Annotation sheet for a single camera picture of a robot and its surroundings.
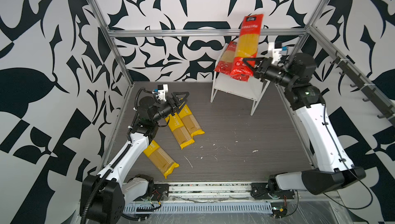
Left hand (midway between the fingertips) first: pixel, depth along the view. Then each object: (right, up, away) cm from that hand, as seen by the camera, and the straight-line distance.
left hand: (189, 93), depth 68 cm
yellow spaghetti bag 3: (-15, -35, +15) cm, 41 cm away
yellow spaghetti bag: (-1, -16, +28) cm, 33 cm away
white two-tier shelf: (+20, +7, +25) cm, 32 cm away
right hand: (+21, +12, -11) cm, 26 cm away
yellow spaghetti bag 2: (-8, -22, +26) cm, 34 cm away
